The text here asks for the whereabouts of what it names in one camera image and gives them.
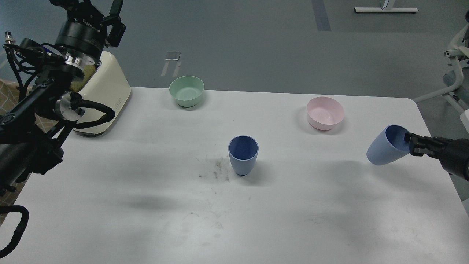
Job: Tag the brown checkered cloth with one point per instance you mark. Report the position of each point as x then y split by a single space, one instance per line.
9 96

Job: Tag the cream white toaster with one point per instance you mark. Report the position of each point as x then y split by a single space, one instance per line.
108 86

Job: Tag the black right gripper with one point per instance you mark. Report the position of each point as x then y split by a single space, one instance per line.
453 155

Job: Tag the white table base bar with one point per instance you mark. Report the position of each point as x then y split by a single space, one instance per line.
387 7

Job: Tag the blue cup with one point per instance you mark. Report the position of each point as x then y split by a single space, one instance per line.
243 152
388 146

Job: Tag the pink bowl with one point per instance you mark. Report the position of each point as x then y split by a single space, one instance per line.
324 113

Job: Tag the white office chair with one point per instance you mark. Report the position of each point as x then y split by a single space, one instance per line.
454 93

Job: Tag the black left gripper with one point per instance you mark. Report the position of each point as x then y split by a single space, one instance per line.
82 32

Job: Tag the green bowl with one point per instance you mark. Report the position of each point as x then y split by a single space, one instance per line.
187 91

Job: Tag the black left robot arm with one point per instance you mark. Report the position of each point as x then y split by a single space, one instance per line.
33 131

